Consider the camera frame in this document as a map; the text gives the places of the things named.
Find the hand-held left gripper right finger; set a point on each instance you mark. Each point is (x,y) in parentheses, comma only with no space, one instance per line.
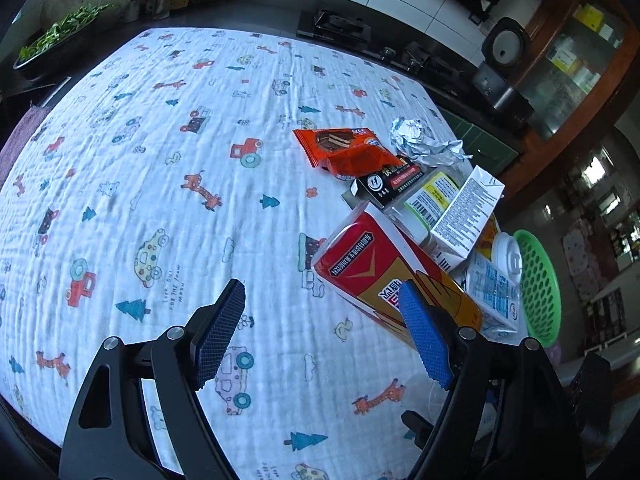
(425,335)

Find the green cupboard doors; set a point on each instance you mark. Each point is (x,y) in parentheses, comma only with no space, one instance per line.
(480,140)

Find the white printed carton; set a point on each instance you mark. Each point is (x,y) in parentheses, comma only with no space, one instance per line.
(465,215)

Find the black gas stove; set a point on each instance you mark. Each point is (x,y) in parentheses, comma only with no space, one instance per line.
(335,25)

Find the purple cloth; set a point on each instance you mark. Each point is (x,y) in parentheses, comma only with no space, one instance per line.
(20,135)

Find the wooden glass cabinet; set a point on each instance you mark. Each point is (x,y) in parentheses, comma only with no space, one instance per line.
(575,60)

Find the tray of green vegetables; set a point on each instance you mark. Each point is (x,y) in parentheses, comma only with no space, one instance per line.
(55,30)

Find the crumpled silver foil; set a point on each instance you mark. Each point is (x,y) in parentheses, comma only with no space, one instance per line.
(415,135)

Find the printed white blanket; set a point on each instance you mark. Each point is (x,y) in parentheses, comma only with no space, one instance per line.
(150,160)

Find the green plastic basket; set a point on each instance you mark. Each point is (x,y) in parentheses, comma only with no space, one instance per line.
(542,280)

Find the small black box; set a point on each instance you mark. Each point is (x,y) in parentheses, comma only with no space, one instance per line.
(385,185)

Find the white plastic lid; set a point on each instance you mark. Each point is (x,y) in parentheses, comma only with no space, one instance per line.
(507,257)

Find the white and blue carton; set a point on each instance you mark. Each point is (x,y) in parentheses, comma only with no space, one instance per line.
(492,295)

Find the green label plastic bottle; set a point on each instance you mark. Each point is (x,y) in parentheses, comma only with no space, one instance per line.
(430,200)

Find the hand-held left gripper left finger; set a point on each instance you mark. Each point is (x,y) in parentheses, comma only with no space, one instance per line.
(220,332)

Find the orange chocolate cake packet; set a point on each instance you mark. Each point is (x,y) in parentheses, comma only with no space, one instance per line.
(345,147)

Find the red and yellow carton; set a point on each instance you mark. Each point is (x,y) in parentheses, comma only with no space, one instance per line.
(360,255)

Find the black rice cooker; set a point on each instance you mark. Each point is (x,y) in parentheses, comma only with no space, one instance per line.
(500,90)

